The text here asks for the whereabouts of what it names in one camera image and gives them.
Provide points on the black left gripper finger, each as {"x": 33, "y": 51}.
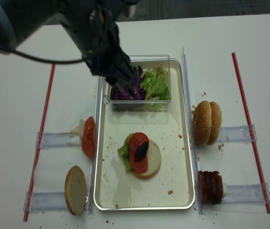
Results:
{"x": 118, "y": 79}

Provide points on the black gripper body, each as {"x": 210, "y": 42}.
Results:
{"x": 93, "y": 29}

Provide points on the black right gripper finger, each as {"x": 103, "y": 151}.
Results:
{"x": 125, "y": 66}

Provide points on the purple cabbage leaves pile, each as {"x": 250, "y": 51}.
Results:
{"x": 136, "y": 92}

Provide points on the purple cabbage piece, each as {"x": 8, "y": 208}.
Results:
{"x": 141, "y": 151}

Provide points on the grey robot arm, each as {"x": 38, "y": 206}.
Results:
{"x": 19, "y": 19}

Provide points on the green lettuce pile in container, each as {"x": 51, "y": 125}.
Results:
{"x": 154, "y": 83}

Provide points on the upper tomato slice on tray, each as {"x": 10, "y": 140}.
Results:
{"x": 136, "y": 140}

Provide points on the tomato slice on tray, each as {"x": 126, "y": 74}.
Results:
{"x": 139, "y": 166}
{"x": 136, "y": 140}

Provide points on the upright tomato slices left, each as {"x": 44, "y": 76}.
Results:
{"x": 88, "y": 137}

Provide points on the green lettuce leaf on bun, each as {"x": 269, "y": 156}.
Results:
{"x": 124, "y": 153}

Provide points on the lower tomato slice on tray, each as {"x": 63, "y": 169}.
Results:
{"x": 139, "y": 166}

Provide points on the stack of meat patties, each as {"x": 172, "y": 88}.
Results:
{"x": 211, "y": 186}

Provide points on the clear plastic container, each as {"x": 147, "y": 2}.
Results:
{"x": 145, "y": 62}

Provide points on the white pusher block left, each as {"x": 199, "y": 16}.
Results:
{"x": 81, "y": 127}

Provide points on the white pusher block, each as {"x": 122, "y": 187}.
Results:
{"x": 81, "y": 127}
{"x": 224, "y": 190}

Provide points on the left red strip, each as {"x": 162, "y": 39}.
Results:
{"x": 29, "y": 193}

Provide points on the red strip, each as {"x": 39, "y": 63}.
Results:
{"x": 29, "y": 193}
{"x": 254, "y": 144}

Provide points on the sesame bun front right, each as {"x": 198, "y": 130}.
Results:
{"x": 202, "y": 123}

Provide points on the white rectangular metal tray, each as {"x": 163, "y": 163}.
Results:
{"x": 173, "y": 186}

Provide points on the bottom bun slice on tray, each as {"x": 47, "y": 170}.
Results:
{"x": 154, "y": 161}

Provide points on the clear holder upper left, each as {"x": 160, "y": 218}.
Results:
{"x": 56, "y": 140}

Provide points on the clear holder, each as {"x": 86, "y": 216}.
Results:
{"x": 245, "y": 194}
{"x": 45, "y": 201}
{"x": 237, "y": 134}
{"x": 56, "y": 140}

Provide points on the bun behind right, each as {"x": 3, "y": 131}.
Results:
{"x": 216, "y": 123}

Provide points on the upright bun half left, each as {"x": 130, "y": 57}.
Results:
{"x": 75, "y": 191}

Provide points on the clear holder upper right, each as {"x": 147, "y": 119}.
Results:
{"x": 237, "y": 134}

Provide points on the clear holder lower left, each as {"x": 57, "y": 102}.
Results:
{"x": 45, "y": 201}

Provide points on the white pusher block right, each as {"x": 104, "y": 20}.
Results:
{"x": 224, "y": 190}

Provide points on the clear holder lower right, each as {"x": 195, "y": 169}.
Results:
{"x": 245, "y": 194}

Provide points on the right red strip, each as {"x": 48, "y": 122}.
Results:
{"x": 254, "y": 144}

